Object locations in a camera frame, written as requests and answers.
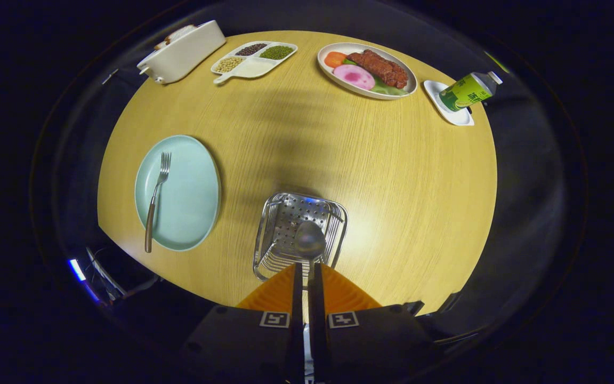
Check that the light green round plate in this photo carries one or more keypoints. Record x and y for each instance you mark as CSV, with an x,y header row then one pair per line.
x,y
190,197

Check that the pink ham slice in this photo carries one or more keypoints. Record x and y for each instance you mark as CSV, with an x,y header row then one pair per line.
x,y
354,77

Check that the orange carrot slice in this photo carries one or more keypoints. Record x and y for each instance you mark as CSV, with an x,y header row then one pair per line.
x,y
334,58

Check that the green lettuce leaf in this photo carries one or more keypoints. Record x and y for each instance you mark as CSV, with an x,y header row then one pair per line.
x,y
389,89

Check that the pile of black beans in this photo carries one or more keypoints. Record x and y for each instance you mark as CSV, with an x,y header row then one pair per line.
x,y
251,49

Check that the white square coaster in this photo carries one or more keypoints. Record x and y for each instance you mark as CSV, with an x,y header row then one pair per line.
x,y
459,117

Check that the metal spoon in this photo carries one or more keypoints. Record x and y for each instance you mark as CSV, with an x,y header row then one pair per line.
x,y
309,240

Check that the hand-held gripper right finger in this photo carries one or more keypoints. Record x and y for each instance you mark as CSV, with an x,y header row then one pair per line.
x,y
317,330

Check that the white oval food plate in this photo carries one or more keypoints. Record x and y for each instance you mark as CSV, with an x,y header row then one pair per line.
x,y
328,74

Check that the brown grilled meat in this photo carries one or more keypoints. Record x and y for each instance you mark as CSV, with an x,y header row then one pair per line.
x,y
381,66

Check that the pile of yellow soybeans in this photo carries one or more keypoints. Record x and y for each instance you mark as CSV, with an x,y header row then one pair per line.
x,y
228,64

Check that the large toast bread slice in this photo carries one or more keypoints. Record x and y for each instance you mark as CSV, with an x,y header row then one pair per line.
x,y
179,33

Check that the white toaster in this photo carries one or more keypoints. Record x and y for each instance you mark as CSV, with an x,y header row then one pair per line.
x,y
184,53

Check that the white divided tray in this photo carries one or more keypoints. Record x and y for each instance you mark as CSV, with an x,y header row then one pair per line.
x,y
256,69

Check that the green label bottle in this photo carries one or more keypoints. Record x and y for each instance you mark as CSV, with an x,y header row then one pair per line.
x,y
464,92

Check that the pile of green beans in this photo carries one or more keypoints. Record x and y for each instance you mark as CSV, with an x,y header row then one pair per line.
x,y
276,52

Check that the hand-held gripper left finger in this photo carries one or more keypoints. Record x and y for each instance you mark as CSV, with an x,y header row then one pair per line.
x,y
296,330

